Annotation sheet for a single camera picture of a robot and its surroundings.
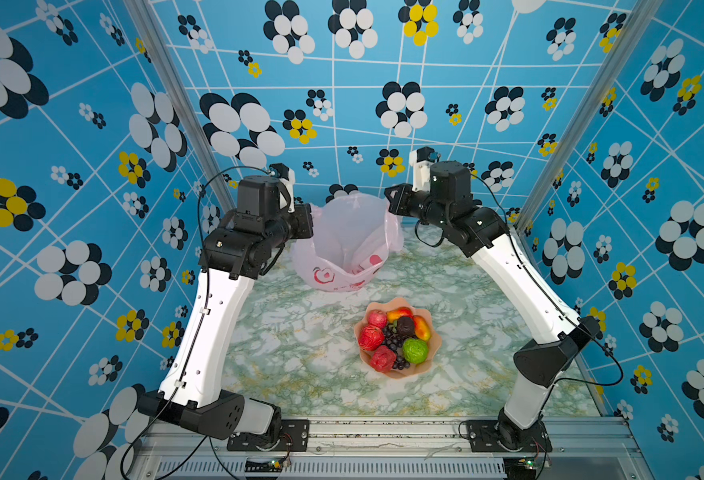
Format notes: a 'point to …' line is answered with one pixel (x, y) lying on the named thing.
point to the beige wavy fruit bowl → (434, 344)
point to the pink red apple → (377, 317)
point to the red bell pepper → (383, 358)
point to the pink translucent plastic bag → (354, 237)
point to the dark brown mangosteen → (405, 326)
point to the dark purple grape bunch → (394, 339)
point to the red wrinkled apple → (370, 337)
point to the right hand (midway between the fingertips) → (386, 191)
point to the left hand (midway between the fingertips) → (309, 210)
